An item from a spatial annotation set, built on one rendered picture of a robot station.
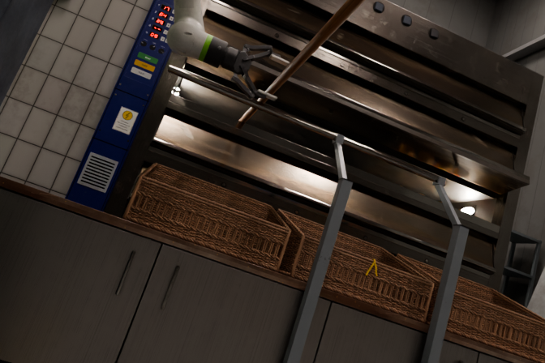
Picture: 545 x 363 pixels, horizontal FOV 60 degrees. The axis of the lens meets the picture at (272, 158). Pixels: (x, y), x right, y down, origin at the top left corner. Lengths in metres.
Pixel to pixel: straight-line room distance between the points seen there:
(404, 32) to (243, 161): 1.12
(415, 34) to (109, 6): 1.54
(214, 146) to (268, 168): 0.27
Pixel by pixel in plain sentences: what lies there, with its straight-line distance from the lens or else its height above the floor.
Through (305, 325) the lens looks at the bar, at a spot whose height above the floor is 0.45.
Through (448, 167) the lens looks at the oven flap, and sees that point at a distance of 2.58.
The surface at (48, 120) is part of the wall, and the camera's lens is 2.19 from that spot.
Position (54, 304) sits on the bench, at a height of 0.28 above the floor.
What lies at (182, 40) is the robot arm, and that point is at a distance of 1.56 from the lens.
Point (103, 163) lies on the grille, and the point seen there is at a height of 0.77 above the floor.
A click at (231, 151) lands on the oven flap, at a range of 2.16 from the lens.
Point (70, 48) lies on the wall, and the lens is 2.27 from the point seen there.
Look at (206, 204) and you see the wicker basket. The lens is 1.61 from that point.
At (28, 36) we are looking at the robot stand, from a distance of 1.24.
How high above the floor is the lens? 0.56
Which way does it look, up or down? 13 degrees up
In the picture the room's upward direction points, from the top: 19 degrees clockwise
